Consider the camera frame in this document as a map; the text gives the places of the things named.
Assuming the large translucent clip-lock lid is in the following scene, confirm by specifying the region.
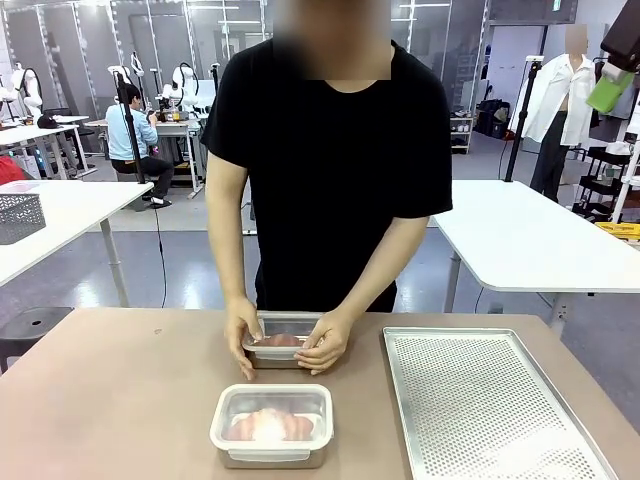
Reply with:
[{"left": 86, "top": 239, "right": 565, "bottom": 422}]
[{"left": 209, "top": 383, "right": 335, "bottom": 459}]

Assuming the person's right hand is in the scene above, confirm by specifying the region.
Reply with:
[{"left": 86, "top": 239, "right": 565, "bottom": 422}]
[{"left": 223, "top": 296, "right": 267, "bottom": 382}]

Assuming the seated person in blue shirt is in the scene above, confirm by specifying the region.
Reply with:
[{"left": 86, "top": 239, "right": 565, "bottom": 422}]
[{"left": 105, "top": 83, "right": 175, "bottom": 209}]

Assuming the white desk with equipment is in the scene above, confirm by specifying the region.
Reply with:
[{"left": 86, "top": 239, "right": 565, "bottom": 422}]
[{"left": 83, "top": 115, "right": 209, "bottom": 197}]

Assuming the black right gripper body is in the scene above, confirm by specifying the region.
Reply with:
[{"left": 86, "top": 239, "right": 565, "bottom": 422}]
[{"left": 599, "top": 0, "right": 640, "bottom": 74}]

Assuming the person in black t-shirt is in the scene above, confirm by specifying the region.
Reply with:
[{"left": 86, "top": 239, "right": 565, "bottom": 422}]
[{"left": 200, "top": 0, "right": 454, "bottom": 314}]

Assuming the yellow crate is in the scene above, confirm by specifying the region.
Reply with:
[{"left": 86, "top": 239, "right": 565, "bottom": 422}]
[{"left": 593, "top": 221, "right": 640, "bottom": 245}]

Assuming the small steel rectangular container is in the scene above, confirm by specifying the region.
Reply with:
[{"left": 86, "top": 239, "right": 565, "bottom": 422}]
[{"left": 242, "top": 312, "right": 326, "bottom": 370}]

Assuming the person's left forearm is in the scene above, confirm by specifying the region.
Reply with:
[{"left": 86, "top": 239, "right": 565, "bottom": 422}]
[{"left": 333, "top": 214, "right": 432, "bottom": 327}]

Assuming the black tripod pole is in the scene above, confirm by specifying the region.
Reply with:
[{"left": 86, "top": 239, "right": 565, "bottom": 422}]
[{"left": 112, "top": 69, "right": 147, "bottom": 185}]

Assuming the person's right forearm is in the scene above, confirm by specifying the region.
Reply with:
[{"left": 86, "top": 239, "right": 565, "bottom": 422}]
[{"left": 207, "top": 209, "right": 254, "bottom": 307}]

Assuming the perforated metal baking tray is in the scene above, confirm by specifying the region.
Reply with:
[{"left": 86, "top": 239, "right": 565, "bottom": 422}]
[{"left": 382, "top": 326, "right": 619, "bottom": 480}]

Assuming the white table with grey basket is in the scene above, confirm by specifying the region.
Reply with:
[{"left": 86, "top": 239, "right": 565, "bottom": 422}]
[{"left": 0, "top": 179, "right": 155, "bottom": 307}]

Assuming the grey perforated basket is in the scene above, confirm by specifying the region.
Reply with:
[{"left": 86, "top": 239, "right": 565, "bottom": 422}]
[{"left": 0, "top": 192, "right": 47, "bottom": 246}]

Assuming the black round stool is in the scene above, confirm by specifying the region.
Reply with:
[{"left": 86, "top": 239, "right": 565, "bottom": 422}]
[{"left": 0, "top": 306, "right": 75, "bottom": 375}]

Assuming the person's left hand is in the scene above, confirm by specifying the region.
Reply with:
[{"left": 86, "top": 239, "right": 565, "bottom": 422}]
[{"left": 293, "top": 308, "right": 357, "bottom": 377}]

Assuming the black utility cart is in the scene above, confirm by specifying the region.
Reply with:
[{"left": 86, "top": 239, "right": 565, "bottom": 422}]
[{"left": 571, "top": 143, "right": 632, "bottom": 222}]

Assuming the white table with rounded corner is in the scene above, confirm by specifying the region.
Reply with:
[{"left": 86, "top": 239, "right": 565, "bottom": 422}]
[{"left": 428, "top": 179, "right": 640, "bottom": 341}]

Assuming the small translucent clip-lock lid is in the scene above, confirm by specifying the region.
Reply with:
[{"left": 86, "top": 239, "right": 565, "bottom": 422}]
[{"left": 241, "top": 310, "right": 326, "bottom": 359}]

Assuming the golden croissant with dark stripes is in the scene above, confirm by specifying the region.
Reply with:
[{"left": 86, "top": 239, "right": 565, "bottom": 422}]
[{"left": 227, "top": 407, "right": 316, "bottom": 443}]

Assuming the white background desk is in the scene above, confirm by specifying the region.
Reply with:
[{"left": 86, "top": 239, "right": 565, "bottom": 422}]
[{"left": 0, "top": 113, "right": 97, "bottom": 180}]

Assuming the black bag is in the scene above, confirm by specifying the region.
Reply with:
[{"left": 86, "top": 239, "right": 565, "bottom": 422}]
[{"left": 476, "top": 98, "right": 512, "bottom": 139}]

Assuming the white shoe rack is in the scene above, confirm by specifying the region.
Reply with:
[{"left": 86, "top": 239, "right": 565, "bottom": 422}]
[{"left": 448, "top": 113, "right": 475, "bottom": 155}]

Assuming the black light stand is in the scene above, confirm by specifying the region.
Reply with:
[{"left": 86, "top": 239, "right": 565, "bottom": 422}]
[{"left": 503, "top": 55, "right": 545, "bottom": 184}]

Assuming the red cloth object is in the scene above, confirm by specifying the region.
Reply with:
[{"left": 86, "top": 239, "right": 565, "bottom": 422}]
[{"left": 0, "top": 155, "right": 32, "bottom": 186}]

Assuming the large steel rectangular container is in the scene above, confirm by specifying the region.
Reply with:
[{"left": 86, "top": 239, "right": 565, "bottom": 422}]
[{"left": 213, "top": 387, "right": 332, "bottom": 470}]

